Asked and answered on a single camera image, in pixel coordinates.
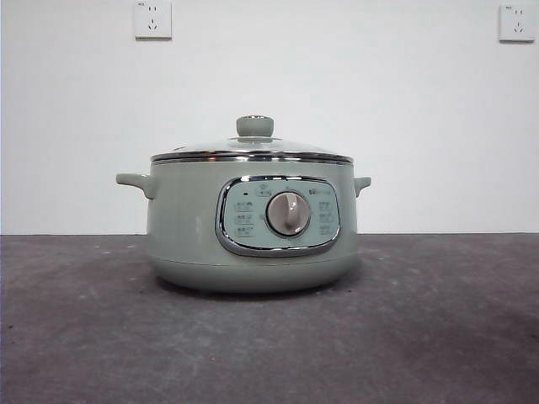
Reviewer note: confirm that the glass lid with green knob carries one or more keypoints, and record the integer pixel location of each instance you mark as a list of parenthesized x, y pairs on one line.
[(254, 126)]

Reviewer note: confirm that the pale green electric pot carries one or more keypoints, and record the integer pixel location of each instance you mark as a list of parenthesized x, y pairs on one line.
[(189, 235)]

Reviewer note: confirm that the white wall socket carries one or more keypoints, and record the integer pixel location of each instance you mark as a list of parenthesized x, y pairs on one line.
[(516, 23), (153, 19)]

